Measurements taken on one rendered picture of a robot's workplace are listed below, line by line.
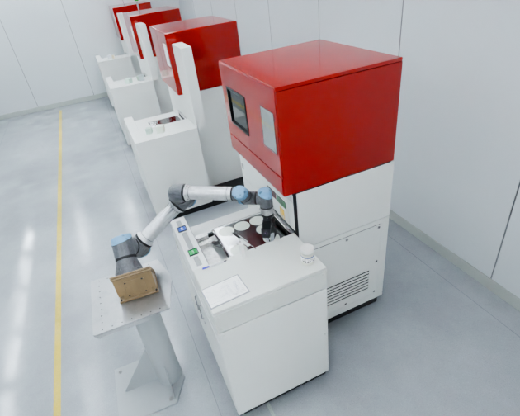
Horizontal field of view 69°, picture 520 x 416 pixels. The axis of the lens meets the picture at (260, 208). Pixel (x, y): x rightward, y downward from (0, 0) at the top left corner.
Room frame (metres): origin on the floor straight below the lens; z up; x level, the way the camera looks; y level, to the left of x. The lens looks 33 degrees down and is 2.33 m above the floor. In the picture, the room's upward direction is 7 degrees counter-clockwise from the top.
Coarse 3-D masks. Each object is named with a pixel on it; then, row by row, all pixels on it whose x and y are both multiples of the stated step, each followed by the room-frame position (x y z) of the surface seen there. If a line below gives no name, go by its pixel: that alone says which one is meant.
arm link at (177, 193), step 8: (176, 184) 1.87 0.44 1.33; (184, 184) 1.84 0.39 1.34; (168, 192) 1.86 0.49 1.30; (176, 192) 1.81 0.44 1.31; (184, 192) 1.80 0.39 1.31; (192, 192) 1.79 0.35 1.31; (200, 192) 1.78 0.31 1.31; (208, 192) 1.76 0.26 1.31; (216, 192) 1.75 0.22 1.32; (224, 192) 1.74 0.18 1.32; (232, 192) 1.71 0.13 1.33; (240, 192) 1.70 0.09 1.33; (248, 192) 1.74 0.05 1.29; (176, 200) 1.82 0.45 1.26; (184, 200) 1.80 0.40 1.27; (216, 200) 1.76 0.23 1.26; (224, 200) 1.75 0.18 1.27; (232, 200) 1.73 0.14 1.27; (240, 200) 1.70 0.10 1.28; (248, 200) 1.75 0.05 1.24
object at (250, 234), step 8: (232, 224) 2.04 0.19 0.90; (216, 232) 1.97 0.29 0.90; (240, 232) 1.94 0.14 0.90; (248, 232) 1.93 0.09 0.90; (256, 232) 1.92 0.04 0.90; (224, 240) 1.88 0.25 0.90; (232, 240) 1.87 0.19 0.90; (248, 240) 1.84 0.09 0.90; (256, 240) 1.84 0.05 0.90; (248, 248) 1.76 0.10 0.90
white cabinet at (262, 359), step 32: (192, 288) 1.82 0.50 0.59; (256, 320) 1.31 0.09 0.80; (288, 320) 1.37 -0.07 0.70; (320, 320) 1.44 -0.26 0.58; (224, 352) 1.24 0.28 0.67; (256, 352) 1.30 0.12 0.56; (288, 352) 1.36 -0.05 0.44; (320, 352) 1.43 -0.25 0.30; (256, 384) 1.29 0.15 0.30; (288, 384) 1.35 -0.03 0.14
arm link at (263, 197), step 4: (260, 188) 1.82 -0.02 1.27; (264, 188) 1.81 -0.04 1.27; (268, 188) 1.81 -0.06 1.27; (260, 192) 1.78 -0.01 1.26; (264, 192) 1.77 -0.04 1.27; (268, 192) 1.77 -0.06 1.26; (256, 196) 1.79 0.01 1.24; (260, 196) 1.77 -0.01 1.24; (264, 196) 1.76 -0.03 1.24; (268, 196) 1.77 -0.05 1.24; (256, 200) 1.78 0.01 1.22; (260, 200) 1.77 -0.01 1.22; (264, 200) 1.76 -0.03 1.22; (268, 200) 1.77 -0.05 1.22; (260, 204) 1.78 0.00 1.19; (264, 204) 1.77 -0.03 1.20; (268, 204) 1.77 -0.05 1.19; (272, 204) 1.79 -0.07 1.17; (264, 208) 1.77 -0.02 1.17; (268, 208) 1.77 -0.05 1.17
